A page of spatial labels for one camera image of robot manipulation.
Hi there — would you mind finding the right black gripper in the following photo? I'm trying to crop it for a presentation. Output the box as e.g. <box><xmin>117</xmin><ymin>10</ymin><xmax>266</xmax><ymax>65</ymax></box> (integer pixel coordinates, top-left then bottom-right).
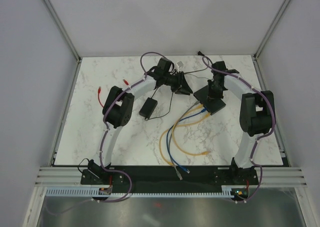
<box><xmin>206</xmin><ymin>79</ymin><xmax>224</xmax><ymax>104</ymax></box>

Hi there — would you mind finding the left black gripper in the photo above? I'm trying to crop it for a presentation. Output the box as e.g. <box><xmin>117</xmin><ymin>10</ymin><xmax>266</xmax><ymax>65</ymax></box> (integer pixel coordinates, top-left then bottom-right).
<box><xmin>163</xmin><ymin>72</ymin><xmax>193</xmax><ymax>97</ymax></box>

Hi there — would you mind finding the black network switch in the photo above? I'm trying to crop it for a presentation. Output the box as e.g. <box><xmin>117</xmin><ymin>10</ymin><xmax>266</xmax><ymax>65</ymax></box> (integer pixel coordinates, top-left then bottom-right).
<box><xmin>193</xmin><ymin>85</ymin><xmax>226</xmax><ymax>116</ymax></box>

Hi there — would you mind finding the red ethernet cable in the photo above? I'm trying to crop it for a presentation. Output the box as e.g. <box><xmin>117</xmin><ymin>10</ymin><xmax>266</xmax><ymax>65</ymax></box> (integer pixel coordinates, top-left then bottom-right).
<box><xmin>96</xmin><ymin>78</ymin><xmax>130</xmax><ymax>108</ymax></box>

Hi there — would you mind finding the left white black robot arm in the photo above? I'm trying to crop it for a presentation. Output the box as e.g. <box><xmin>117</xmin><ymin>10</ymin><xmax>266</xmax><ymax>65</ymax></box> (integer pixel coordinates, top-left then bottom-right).
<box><xmin>80</xmin><ymin>56</ymin><xmax>193</xmax><ymax>187</ymax></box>

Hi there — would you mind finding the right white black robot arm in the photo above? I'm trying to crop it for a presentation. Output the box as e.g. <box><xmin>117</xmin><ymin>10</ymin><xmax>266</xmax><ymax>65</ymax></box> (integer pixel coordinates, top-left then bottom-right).
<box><xmin>207</xmin><ymin>61</ymin><xmax>276</xmax><ymax>184</ymax></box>

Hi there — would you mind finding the black power adapter brick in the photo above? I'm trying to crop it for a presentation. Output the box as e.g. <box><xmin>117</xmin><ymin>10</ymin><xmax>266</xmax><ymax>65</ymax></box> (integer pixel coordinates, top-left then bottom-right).
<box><xmin>139</xmin><ymin>97</ymin><xmax>158</xmax><ymax>119</ymax></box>

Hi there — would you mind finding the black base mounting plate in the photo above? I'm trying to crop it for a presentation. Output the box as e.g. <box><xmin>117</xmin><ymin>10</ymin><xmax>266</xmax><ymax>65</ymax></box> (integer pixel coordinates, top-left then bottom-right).
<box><xmin>80</xmin><ymin>164</ymin><xmax>259</xmax><ymax>194</ymax></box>

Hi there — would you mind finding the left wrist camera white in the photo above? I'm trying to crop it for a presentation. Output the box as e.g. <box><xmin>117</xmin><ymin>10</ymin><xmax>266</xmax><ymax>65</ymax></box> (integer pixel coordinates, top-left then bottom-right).
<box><xmin>175</xmin><ymin>61</ymin><xmax>184</xmax><ymax>72</ymax></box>

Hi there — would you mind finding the long yellow ethernet cable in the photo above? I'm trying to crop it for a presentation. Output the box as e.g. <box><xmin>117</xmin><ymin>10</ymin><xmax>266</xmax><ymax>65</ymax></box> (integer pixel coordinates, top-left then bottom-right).
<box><xmin>159</xmin><ymin>113</ymin><xmax>211</xmax><ymax>167</ymax></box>

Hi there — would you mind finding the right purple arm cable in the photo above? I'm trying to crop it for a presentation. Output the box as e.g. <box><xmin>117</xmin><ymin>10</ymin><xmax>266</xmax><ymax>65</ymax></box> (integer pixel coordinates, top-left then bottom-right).
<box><xmin>201</xmin><ymin>56</ymin><xmax>277</xmax><ymax>205</ymax></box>

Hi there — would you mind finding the thin black power cord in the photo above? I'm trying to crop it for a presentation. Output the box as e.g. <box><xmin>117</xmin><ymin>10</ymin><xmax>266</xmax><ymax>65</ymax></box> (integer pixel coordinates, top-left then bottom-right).
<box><xmin>144</xmin><ymin>50</ymin><xmax>213</xmax><ymax>122</ymax></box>

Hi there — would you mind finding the short yellow ethernet cable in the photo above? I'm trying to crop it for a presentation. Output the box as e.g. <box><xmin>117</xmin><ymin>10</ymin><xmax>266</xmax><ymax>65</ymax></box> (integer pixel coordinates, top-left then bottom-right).
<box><xmin>171</xmin><ymin>105</ymin><xmax>210</xmax><ymax>156</ymax></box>

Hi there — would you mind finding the blue ethernet cable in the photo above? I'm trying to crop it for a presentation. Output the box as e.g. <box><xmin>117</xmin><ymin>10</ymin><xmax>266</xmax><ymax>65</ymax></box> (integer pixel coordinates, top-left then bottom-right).
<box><xmin>166</xmin><ymin>107</ymin><xmax>191</xmax><ymax>173</ymax></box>

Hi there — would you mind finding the white slotted cable duct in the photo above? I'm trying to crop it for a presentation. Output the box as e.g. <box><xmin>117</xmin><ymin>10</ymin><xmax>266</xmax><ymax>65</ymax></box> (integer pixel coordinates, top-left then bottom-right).
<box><xmin>45</xmin><ymin>187</ymin><xmax>234</xmax><ymax>198</ymax></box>

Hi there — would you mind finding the aluminium frame rail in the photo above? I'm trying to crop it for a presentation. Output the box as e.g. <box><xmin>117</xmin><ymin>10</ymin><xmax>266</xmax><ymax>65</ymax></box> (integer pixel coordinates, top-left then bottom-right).
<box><xmin>35</xmin><ymin>167</ymin><xmax>307</xmax><ymax>188</ymax></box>

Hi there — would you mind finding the left aluminium corner post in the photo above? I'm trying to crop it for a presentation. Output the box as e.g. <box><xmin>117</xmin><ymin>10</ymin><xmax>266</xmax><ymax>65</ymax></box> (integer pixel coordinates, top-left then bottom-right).
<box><xmin>41</xmin><ymin>0</ymin><xmax>82</xmax><ymax>63</ymax></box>

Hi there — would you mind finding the aluminium corner post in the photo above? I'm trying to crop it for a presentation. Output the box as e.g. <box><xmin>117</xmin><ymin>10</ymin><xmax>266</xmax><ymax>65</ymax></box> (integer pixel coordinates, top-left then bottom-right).
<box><xmin>252</xmin><ymin>0</ymin><xmax>292</xmax><ymax>61</ymax></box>
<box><xmin>41</xmin><ymin>0</ymin><xmax>82</xmax><ymax>63</ymax></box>

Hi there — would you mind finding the right aluminium corner post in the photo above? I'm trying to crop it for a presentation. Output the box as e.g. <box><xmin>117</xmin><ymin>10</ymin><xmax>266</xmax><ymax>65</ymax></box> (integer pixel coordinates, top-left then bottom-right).
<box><xmin>252</xmin><ymin>0</ymin><xmax>292</xmax><ymax>61</ymax></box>

